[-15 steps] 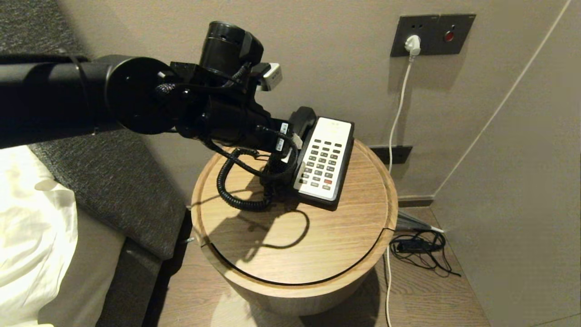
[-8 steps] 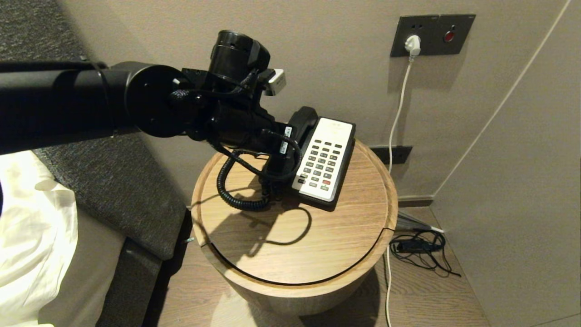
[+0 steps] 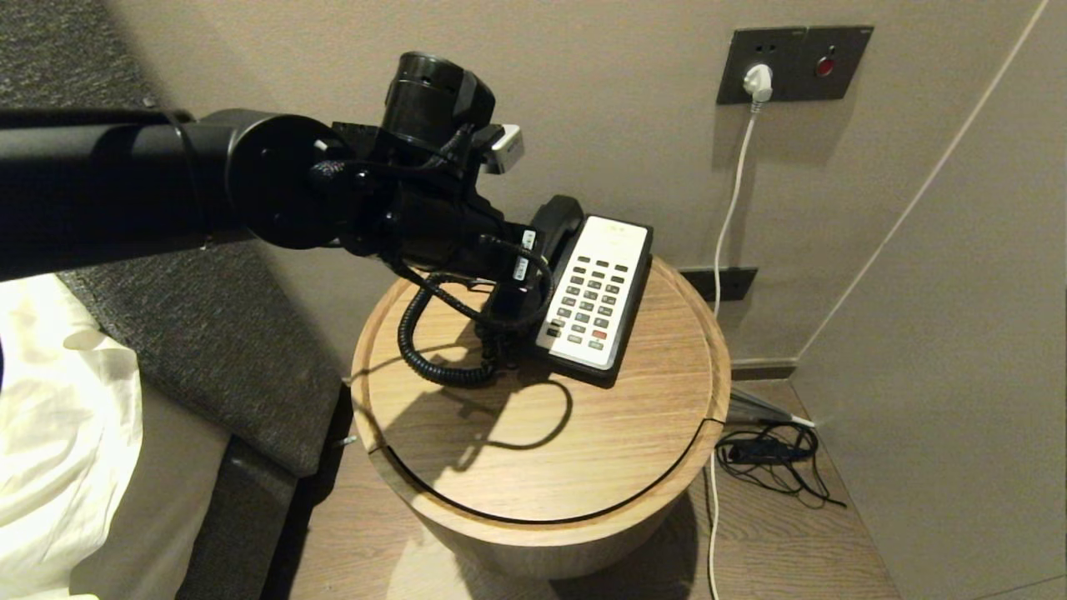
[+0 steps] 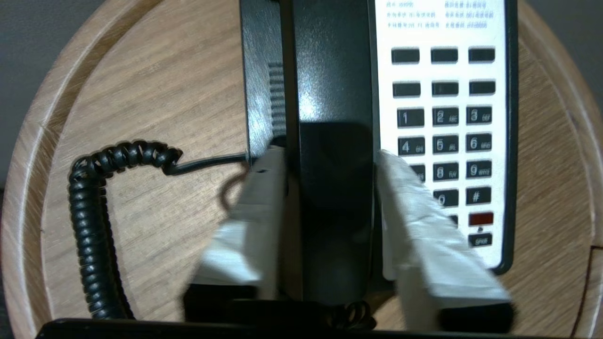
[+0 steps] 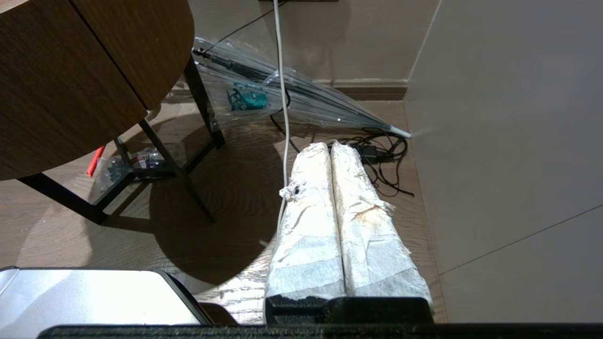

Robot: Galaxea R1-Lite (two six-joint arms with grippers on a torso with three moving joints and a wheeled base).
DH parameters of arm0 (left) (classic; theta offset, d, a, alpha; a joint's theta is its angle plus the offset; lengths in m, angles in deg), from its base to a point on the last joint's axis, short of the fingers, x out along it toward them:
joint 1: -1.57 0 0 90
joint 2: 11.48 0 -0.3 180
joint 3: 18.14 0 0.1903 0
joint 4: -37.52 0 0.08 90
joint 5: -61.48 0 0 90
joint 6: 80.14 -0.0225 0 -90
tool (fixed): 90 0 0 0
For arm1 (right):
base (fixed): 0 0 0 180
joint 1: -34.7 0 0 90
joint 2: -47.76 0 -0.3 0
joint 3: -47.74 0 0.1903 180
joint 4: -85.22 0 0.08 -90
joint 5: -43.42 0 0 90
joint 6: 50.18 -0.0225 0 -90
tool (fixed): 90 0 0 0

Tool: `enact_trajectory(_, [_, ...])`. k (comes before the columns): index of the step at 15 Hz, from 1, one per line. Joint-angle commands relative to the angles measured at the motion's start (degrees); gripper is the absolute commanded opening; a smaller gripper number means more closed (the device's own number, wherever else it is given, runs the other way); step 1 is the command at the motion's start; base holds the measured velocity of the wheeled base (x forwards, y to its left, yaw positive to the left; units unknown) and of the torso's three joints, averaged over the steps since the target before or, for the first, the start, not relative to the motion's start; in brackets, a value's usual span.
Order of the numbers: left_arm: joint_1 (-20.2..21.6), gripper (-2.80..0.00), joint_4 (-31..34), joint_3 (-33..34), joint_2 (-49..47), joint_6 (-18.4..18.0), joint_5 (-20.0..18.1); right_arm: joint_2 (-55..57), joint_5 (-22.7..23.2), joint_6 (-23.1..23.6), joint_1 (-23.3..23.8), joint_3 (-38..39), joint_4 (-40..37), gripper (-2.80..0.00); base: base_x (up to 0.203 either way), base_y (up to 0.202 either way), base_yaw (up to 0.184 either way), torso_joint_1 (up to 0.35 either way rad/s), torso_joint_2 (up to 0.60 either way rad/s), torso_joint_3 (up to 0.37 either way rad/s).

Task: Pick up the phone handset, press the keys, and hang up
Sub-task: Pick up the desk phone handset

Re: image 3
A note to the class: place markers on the round wooden side table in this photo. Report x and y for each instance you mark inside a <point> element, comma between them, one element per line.
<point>542,450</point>

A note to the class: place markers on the white pillow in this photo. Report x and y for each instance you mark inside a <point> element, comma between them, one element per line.
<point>58,400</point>

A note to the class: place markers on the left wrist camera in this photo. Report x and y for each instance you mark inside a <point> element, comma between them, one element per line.
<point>507,148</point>

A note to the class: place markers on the grey fabric headboard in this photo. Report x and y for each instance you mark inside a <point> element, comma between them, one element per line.
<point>217,350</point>

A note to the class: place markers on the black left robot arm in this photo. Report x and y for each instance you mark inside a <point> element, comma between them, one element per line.
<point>125,183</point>

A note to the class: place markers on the black telephone handset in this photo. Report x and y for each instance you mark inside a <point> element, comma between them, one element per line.
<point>560,218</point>

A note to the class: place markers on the dark panel with red button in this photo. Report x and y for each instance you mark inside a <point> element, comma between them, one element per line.
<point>842,77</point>

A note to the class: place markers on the small dark wall socket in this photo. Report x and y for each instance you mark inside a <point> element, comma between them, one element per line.
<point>738,285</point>

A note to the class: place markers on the black phone base white keypad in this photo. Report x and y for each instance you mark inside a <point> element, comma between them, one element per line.
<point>596,292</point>

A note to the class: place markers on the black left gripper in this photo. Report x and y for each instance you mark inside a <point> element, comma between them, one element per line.
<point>442,229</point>

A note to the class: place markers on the beige bed sheet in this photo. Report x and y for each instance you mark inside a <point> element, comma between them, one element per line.
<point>158,500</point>

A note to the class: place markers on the dark grey wall socket panel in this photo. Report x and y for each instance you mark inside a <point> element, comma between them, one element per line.
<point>733,58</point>

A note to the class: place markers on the white power plug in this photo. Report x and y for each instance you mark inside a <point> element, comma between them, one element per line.
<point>757,82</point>

